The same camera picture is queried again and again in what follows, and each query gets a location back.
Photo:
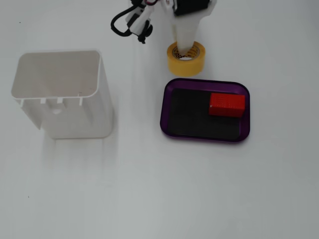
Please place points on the black tray liner mat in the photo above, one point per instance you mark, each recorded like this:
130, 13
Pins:
189, 117

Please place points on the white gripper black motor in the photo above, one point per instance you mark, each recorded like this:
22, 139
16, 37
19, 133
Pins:
184, 33

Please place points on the yellow tape roll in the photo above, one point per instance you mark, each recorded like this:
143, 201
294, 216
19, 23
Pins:
185, 67

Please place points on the purple metal tray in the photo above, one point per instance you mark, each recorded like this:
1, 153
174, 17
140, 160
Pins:
165, 117

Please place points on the wrist camera on white mount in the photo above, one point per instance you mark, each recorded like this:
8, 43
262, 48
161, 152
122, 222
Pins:
137, 23

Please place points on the red textured block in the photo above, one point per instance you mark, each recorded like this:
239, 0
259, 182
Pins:
226, 105

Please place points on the white plastic bin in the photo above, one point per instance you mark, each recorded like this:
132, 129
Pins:
74, 117

